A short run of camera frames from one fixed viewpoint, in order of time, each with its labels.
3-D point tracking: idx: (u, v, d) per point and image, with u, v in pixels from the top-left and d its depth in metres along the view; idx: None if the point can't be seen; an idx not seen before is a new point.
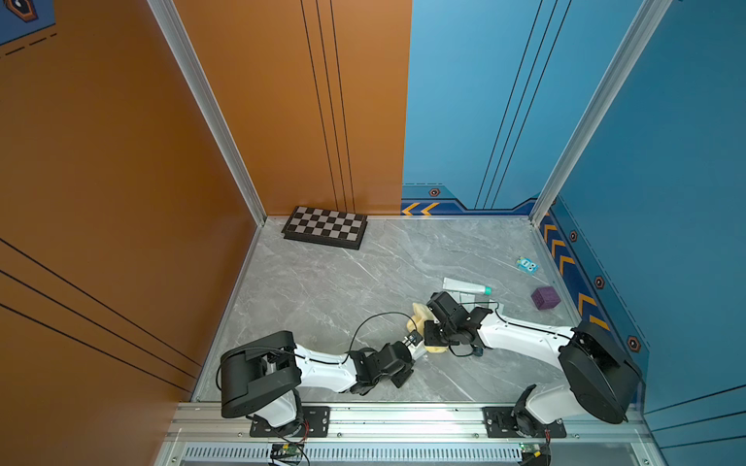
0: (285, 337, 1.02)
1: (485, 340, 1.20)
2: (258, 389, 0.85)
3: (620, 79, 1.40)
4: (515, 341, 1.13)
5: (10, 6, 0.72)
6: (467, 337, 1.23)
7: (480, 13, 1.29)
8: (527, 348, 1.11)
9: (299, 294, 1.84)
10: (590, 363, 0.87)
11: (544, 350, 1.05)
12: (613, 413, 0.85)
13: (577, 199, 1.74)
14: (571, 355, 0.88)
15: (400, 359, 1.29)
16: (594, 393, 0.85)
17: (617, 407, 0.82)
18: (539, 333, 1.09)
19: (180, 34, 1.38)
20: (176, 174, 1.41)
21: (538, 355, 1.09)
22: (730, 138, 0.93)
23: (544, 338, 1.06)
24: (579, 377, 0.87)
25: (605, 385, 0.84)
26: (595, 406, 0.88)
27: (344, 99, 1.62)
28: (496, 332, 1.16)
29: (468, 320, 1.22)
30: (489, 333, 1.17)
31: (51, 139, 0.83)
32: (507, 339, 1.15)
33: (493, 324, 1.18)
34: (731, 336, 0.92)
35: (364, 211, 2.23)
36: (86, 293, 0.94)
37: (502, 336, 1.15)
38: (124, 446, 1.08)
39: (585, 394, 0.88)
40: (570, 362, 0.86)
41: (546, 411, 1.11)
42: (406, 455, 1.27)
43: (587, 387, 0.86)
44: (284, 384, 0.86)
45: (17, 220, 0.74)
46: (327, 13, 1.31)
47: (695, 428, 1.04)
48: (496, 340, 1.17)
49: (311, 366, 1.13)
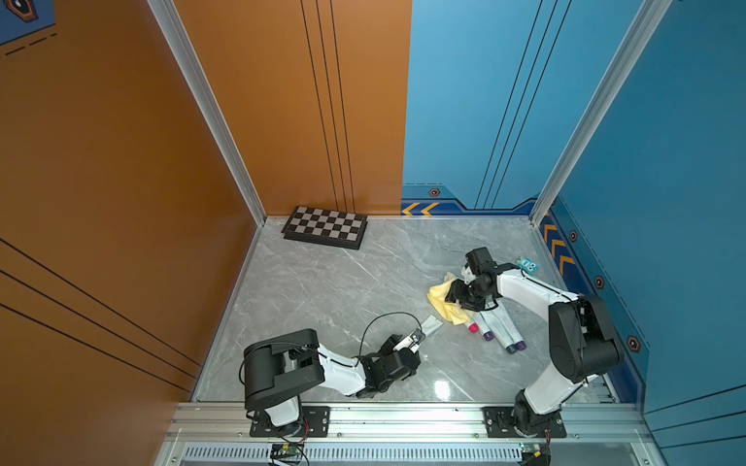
0: (309, 335, 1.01)
1: (497, 284, 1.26)
2: (283, 383, 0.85)
3: (620, 79, 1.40)
4: (521, 289, 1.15)
5: (10, 6, 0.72)
6: (487, 279, 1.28)
7: (480, 14, 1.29)
8: (528, 298, 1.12)
9: (299, 294, 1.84)
10: (575, 320, 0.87)
11: (541, 303, 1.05)
12: (573, 370, 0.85)
13: (577, 199, 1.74)
14: (561, 307, 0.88)
15: (405, 366, 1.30)
16: (563, 346, 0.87)
17: (578, 366, 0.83)
18: (546, 289, 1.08)
19: (179, 34, 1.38)
20: (175, 173, 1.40)
21: (537, 310, 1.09)
22: (729, 137, 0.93)
23: (547, 292, 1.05)
24: (557, 326, 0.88)
25: (577, 343, 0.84)
26: (562, 361, 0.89)
27: (344, 99, 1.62)
28: (509, 279, 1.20)
29: (493, 268, 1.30)
30: (504, 278, 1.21)
31: (50, 139, 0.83)
32: (515, 286, 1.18)
33: (510, 273, 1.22)
34: (732, 336, 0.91)
35: (364, 211, 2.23)
36: (85, 292, 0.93)
37: (511, 282, 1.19)
38: (124, 447, 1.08)
39: (555, 347, 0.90)
40: (557, 311, 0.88)
41: (538, 393, 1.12)
42: (406, 454, 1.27)
43: (559, 338, 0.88)
44: (308, 381, 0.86)
45: (18, 221, 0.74)
46: (328, 13, 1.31)
47: (695, 428, 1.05)
48: (507, 286, 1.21)
49: (330, 366, 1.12)
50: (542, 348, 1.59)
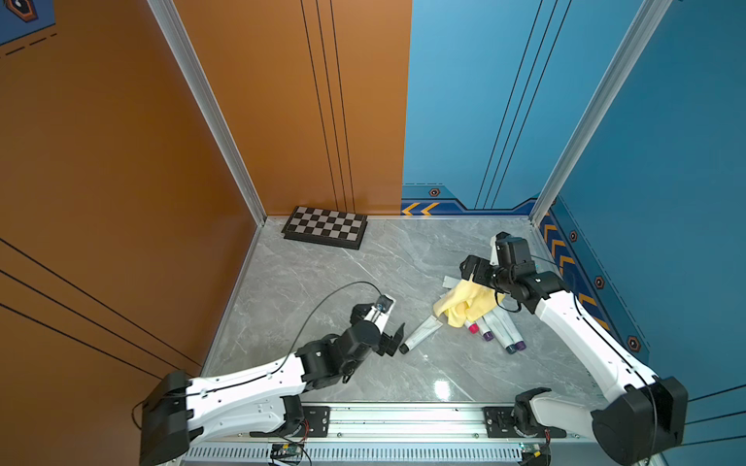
0: (177, 379, 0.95)
1: (540, 310, 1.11)
2: (151, 443, 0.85)
3: (621, 78, 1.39)
4: (575, 336, 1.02)
5: (10, 6, 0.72)
6: (523, 293, 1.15)
7: (480, 15, 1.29)
8: (583, 350, 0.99)
9: (299, 294, 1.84)
10: (650, 420, 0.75)
11: (601, 369, 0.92)
12: (618, 454, 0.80)
13: (577, 199, 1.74)
14: (639, 404, 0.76)
15: (363, 344, 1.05)
16: (622, 436, 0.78)
17: (635, 461, 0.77)
18: (612, 355, 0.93)
19: (179, 34, 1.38)
20: (175, 173, 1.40)
21: (590, 366, 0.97)
22: (729, 136, 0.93)
23: (613, 362, 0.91)
24: (622, 416, 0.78)
25: (642, 443, 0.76)
26: (609, 439, 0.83)
27: (344, 99, 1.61)
28: (562, 316, 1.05)
29: (535, 282, 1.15)
30: (551, 308, 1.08)
31: (50, 138, 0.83)
32: (566, 329, 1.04)
33: (564, 309, 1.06)
34: (731, 336, 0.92)
35: (364, 211, 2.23)
36: (86, 293, 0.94)
37: (563, 322, 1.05)
38: (124, 448, 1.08)
39: (606, 425, 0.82)
40: (632, 407, 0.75)
41: (548, 414, 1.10)
42: (406, 455, 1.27)
43: (620, 427, 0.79)
44: (165, 437, 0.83)
45: (18, 221, 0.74)
46: (328, 14, 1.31)
47: (695, 428, 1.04)
48: (552, 317, 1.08)
49: (215, 398, 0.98)
50: (542, 349, 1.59)
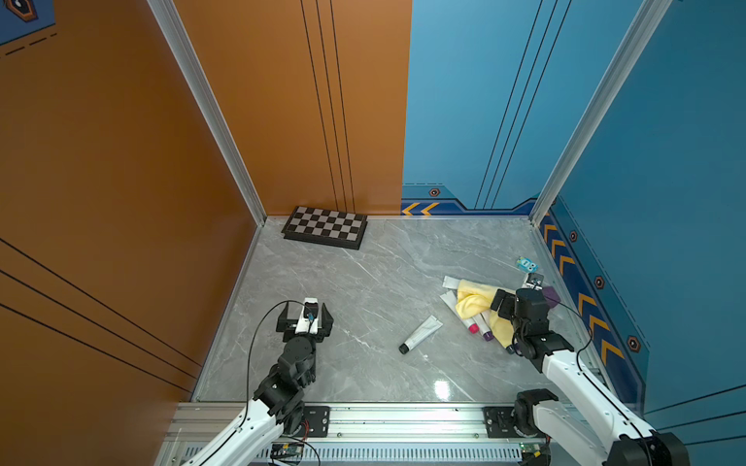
0: None
1: (546, 367, 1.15)
2: None
3: (620, 78, 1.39)
4: (576, 389, 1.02)
5: (10, 6, 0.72)
6: (529, 352, 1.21)
7: (480, 15, 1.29)
8: (583, 401, 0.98)
9: (299, 294, 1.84)
10: None
11: (598, 419, 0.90)
12: None
13: (577, 199, 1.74)
14: (631, 451, 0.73)
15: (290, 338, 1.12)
16: None
17: None
18: (610, 407, 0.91)
19: (180, 35, 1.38)
20: (175, 173, 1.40)
21: (590, 418, 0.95)
22: (729, 136, 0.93)
23: (610, 413, 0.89)
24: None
25: None
26: None
27: (344, 99, 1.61)
28: (564, 372, 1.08)
29: (543, 342, 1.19)
30: (554, 363, 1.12)
31: (50, 138, 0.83)
32: (569, 383, 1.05)
33: (567, 364, 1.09)
34: (731, 336, 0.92)
35: (364, 211, 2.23)
36: (86, 293, 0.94)
37: (566, 377, 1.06)
38: (125, 448, 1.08)
39: None
40: (625, 453, 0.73)
41: (553, 428, 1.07)
42: (406, 455, 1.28)
43: None
44: None
45: (18, 220, 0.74)
46: (328, 14, 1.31)
47: (695, 428, 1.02)
48: (556, 375, 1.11)
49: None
50: None
